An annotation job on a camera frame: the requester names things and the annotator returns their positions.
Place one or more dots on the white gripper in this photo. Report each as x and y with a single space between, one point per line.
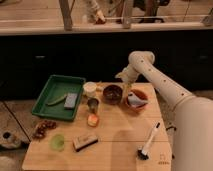
128 75

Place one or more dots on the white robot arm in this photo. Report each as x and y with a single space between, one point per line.
193 140

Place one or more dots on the grey cloth in bowl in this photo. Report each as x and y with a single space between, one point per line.
134 100

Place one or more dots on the white cup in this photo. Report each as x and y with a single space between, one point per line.
90 89

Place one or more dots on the small metal cup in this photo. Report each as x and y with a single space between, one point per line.
93 105

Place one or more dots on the orange toy fruit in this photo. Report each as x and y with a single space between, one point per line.
93 120

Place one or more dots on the grey sponge block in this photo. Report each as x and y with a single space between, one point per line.
70 100

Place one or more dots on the green vegetable piece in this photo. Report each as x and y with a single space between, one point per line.
56 101

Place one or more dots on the green plastic tray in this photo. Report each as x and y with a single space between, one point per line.
55 87

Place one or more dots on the wooden block eraser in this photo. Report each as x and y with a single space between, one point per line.
83 141

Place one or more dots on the green plastic cup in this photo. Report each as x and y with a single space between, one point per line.
57 142

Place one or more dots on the wooden post right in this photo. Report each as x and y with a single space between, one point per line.
127 13

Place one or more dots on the wooden post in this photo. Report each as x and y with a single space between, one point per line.
127 13
65 11

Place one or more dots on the white handled black brush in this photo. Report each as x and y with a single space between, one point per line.
142 152

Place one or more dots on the wooden post left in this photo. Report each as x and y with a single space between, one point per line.
65 11

